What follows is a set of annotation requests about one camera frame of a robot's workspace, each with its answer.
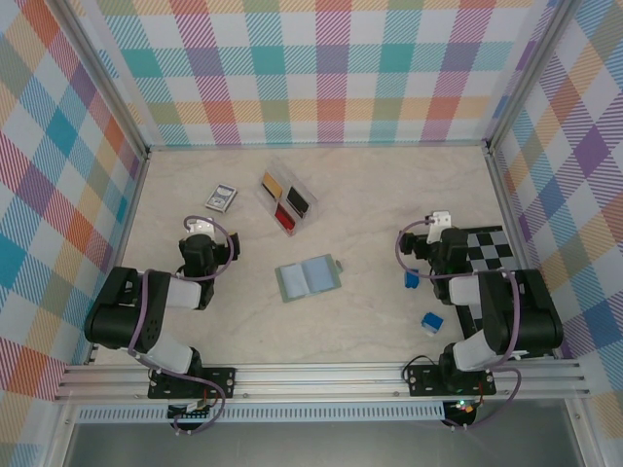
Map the red credit card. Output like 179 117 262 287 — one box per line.
273 202 297 233

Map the gold credit card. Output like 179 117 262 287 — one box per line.
261 170 285 200

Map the mint green card holder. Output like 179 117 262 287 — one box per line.
274 253 346 305

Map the blue playing card box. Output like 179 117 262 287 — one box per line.
203 183 239 213

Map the black credit card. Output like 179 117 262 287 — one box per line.
285 186 311 216

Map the black white chessboard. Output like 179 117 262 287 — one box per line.
457 224 556 362

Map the clear plastic organizer tray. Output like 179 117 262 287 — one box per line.
256 156 318 239

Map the small circuit board with label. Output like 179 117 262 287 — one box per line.
166 401 216 422

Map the small circuit board with LED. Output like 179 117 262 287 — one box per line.
446 397 482 420

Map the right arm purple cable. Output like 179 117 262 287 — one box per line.
393 217 526 433

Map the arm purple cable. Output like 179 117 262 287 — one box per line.
393 217 526 433
127 215 240 436

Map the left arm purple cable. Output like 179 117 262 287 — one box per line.
127 215 240 436

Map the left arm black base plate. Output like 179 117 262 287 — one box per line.
147 364 238 401

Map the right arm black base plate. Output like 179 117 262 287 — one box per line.
405 363 498 398

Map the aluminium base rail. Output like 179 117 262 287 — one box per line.
54 360 594 404

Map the slotted white cable duct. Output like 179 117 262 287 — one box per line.
76 401 448 425

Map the aluminium frame post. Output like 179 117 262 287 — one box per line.
56 0 150 160
485 0 579 153

